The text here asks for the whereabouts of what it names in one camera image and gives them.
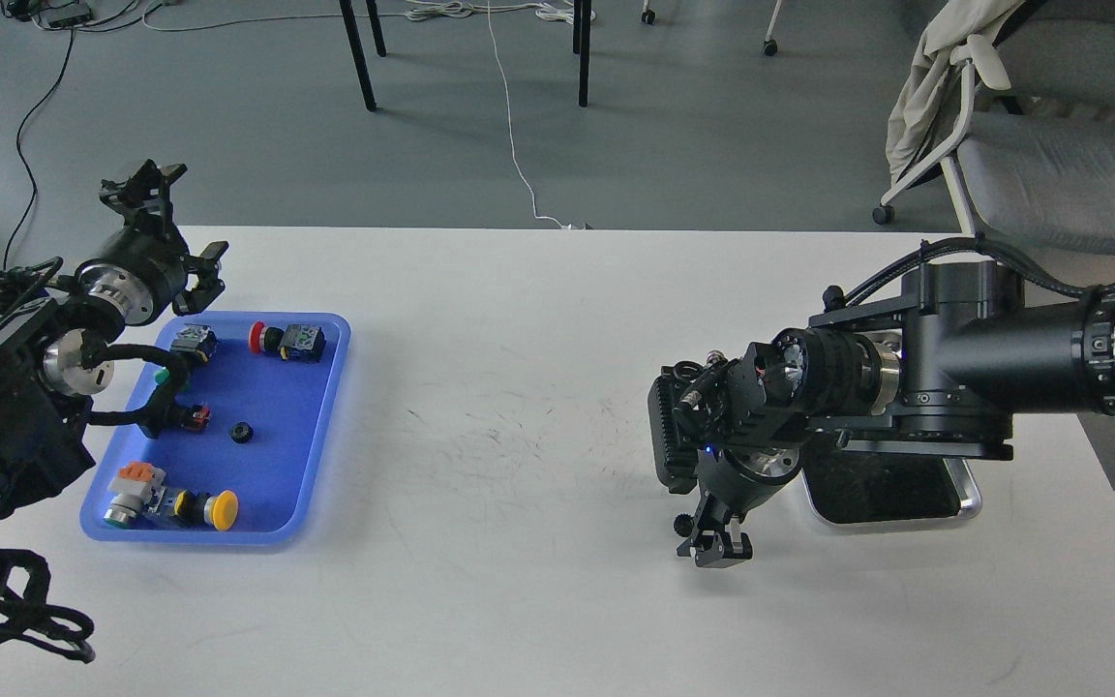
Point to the small black gear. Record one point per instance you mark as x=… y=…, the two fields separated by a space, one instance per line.
x=684 y=525
x=241 y=432

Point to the grey office chair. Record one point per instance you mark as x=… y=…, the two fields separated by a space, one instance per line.
x=1025 y=137

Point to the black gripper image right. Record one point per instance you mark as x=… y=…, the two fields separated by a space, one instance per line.
x=732 y=483

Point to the black table leg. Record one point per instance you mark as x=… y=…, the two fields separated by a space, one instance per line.
x=349 y=18
x=581 y=46

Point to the black knob selector switch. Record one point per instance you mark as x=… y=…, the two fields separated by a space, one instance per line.
x=193 y=418

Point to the silver metal tray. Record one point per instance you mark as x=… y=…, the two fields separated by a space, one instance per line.
x=892 y=493

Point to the yellow push button switch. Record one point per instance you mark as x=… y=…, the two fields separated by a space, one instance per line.
x=177 y=508

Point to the red push button switch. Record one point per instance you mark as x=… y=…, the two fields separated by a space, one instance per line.
x=302 y=342

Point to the green button with orange block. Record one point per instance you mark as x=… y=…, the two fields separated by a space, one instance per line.
x=134 y=488

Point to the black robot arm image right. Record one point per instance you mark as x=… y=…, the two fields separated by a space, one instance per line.
x=881 y=402

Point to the black table leg left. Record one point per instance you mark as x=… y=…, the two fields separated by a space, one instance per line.
x=349 y=18

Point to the black table leg right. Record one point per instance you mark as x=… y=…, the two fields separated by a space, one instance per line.
x=581 y=46

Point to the green mushroom push button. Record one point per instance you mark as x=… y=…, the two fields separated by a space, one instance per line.
x=195 y=343

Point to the blue plastic tray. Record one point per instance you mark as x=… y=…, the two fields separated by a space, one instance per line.
x=289 y=404

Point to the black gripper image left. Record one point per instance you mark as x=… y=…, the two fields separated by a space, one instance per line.
x=140 y=273

